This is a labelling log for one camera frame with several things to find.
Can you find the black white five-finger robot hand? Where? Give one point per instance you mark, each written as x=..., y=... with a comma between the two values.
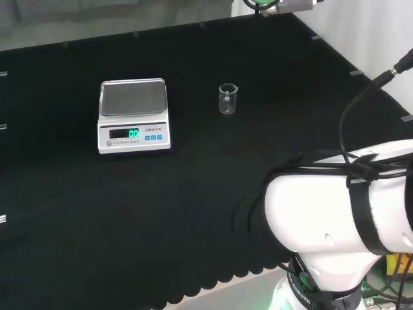
x=270, y=9

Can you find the small clear glass beaker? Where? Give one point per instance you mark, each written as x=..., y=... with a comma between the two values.
x=228, y=108

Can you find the white electronic balance steel pan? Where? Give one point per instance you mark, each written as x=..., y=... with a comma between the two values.
x=134, y=129

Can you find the black bench cloth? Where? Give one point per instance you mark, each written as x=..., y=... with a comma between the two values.
x=161, y=210

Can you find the yellow stop button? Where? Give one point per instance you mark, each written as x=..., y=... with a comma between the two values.
x=398, y=268

